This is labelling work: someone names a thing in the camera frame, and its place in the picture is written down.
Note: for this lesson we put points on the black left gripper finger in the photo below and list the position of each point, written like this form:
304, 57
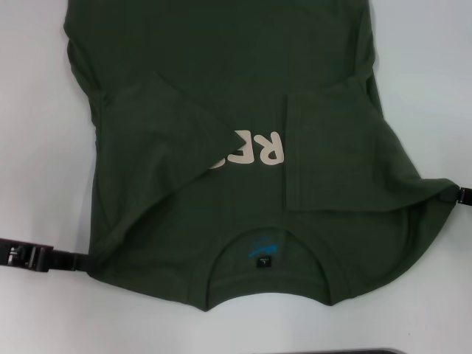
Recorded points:
70, 261

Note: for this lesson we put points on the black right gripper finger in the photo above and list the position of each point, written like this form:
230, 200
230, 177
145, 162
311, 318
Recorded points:
450, 195

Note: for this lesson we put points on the dark rounded base edge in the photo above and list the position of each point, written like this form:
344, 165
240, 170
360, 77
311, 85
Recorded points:
372, 351

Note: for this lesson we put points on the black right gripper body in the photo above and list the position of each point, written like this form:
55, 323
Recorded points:
466, 196

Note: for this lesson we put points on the dark green FREE t-shirt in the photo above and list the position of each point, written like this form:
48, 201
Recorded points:
228, 73

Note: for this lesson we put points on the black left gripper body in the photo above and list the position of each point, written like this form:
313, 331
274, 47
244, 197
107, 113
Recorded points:
22, 254

